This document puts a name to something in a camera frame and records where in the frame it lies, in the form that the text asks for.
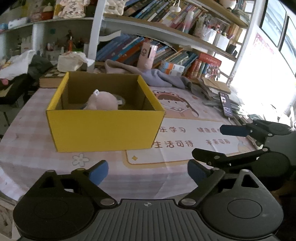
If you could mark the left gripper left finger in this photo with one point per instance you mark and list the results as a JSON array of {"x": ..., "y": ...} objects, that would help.
[{"x": 87, "y": 183}]

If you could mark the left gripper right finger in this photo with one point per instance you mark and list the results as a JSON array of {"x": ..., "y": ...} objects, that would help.
[{"x": 206, "y": 179}]

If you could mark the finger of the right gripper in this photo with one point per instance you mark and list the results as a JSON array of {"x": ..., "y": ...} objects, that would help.
[
  {"x": 239, "y": 131},
  {"x": 221, "y": 161}
]

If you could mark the yellow tape roll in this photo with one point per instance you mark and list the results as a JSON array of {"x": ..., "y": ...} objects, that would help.
[{"x": 120, "y": 100}]

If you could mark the pink plush toy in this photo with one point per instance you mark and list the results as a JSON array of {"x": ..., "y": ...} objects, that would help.
[{"x": 101, "y": 100}]

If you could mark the black smartphone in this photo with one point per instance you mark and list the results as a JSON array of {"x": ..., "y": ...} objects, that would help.
[{"x": 226, "y": 104}]

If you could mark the cartoon desk mat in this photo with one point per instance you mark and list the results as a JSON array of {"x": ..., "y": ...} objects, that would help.
[{"x": 188, "y": 124}]

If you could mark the brown envelope stack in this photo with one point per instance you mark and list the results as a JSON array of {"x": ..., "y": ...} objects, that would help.
[{"x": 217, "y": 85}]

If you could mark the yellow cardboard box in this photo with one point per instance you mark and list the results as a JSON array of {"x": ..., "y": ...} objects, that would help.
[{"x": 132, "y": 126}]

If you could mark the red book set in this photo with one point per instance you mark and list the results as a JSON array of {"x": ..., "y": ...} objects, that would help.
[{"x": 202, "y": 65}]

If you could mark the orange blue white carton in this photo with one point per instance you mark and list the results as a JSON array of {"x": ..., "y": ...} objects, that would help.
[{"x": 171, "y": 68}]

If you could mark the grey purple cloth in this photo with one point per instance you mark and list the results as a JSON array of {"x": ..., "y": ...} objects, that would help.
[{"x": 153, "y": 77}]

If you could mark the white bookshelf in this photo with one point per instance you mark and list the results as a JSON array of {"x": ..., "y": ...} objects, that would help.
[{"x": 217, "y": 28}]

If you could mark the tissue pack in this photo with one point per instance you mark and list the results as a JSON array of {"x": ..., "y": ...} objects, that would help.
[{"x": 72, "y": 61}]

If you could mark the pink pen holder box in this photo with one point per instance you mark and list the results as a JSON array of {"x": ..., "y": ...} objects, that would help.
[{"x": 147, "y": 55}]

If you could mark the floral pink bag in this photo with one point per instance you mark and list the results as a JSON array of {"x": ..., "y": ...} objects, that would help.
[{"x": 73, "y": 9}]

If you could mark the white quilted handbag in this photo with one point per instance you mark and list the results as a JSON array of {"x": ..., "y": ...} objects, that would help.
[{"x": 114, "y": 7}]

